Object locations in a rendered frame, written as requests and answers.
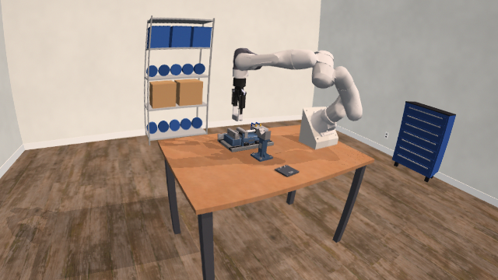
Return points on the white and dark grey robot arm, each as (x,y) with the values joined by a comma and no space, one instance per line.
(323,76)

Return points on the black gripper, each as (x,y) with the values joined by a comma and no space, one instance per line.
(237,93)

